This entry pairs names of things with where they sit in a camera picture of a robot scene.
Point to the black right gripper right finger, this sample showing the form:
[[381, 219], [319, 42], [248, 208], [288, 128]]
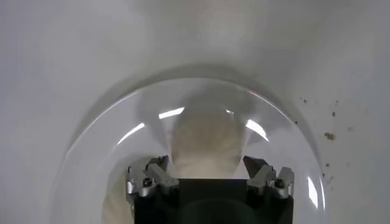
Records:
[[262, 179]]

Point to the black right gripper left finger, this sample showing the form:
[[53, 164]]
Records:
[[163, 179]]

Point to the white round plate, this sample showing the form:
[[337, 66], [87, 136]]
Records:
[[91, 158]]

